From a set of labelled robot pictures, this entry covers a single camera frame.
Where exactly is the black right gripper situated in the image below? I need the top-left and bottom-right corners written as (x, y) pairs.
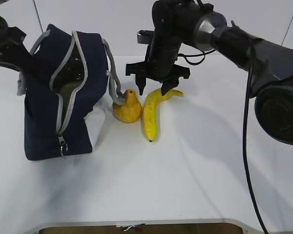
top-left (126, 33), bottom-right (190, 96)

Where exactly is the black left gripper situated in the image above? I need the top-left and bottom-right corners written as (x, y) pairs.
top-left (0, 27), bottom-right (44, 76)

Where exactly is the yellow banana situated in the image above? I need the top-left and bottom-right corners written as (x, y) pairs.
top-left (142, 88), bottom-right (184, 142)

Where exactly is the yellow pear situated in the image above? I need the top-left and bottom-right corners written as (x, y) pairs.
top-left (112, 89), bottom-right (142, 123)

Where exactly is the navy blue lunch bag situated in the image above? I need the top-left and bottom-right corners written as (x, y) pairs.
top-left (18, 24), bottom-right (125, 161)

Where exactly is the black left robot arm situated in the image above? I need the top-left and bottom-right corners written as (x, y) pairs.
top-left (0, 16), bottom-right (44, 83)

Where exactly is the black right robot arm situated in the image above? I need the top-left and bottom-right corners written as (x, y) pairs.
top-left (126, 0), bottom-right (293, 145)

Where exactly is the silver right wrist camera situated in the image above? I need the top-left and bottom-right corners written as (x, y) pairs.
top-left (137, 30), bottom-right (154, 45)

